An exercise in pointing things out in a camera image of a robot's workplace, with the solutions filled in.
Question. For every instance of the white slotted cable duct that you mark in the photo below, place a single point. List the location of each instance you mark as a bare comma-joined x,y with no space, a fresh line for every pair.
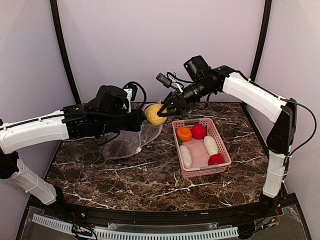
134,232

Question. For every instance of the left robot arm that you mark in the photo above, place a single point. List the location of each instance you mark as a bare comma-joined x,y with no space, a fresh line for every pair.
69,123

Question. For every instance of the white toy radish with leaves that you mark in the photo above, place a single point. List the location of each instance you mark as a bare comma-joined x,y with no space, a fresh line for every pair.
186,156

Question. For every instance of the pink perforated plastic basket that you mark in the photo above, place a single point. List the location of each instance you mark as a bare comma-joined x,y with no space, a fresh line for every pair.
199,155

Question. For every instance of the red toy fruit front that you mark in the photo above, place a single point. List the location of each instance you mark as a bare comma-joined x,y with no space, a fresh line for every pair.
216,159

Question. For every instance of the black frame post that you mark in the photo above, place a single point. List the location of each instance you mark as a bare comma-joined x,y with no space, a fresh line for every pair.
63,50
261,39

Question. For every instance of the orange toy fruit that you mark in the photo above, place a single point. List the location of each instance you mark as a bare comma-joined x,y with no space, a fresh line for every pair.
184,134

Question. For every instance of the yellow toy fruit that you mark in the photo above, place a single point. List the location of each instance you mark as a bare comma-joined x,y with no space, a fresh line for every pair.
151,114

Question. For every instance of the black front rail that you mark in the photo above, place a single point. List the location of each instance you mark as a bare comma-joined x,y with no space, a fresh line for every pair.
236,216

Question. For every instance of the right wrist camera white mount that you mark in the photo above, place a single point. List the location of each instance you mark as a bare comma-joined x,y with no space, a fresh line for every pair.
169,80

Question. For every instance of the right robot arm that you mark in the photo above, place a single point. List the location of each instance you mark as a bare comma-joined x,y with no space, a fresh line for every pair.
280,111

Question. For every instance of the left black frame post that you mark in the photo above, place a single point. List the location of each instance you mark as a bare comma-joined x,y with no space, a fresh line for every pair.
63,50

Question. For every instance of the red toy apple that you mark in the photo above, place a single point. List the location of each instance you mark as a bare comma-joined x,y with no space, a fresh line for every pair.
198,131

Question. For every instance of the clear zip top bag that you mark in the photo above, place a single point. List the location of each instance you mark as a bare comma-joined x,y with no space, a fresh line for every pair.
129,143

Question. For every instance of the white toy radish right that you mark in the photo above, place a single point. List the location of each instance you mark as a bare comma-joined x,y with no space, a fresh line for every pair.
210,145

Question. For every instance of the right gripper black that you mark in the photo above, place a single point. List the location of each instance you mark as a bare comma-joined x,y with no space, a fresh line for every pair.
179,100

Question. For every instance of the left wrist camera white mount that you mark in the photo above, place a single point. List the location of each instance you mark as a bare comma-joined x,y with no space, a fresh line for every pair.
131,91

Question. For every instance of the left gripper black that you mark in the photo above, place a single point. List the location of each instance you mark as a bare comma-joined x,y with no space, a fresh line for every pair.
137,122

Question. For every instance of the right black frame post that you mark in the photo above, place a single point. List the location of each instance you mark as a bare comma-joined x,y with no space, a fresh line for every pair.
261,39

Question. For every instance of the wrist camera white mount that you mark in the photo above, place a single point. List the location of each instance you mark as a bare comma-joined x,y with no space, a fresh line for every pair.
131,91
169,80

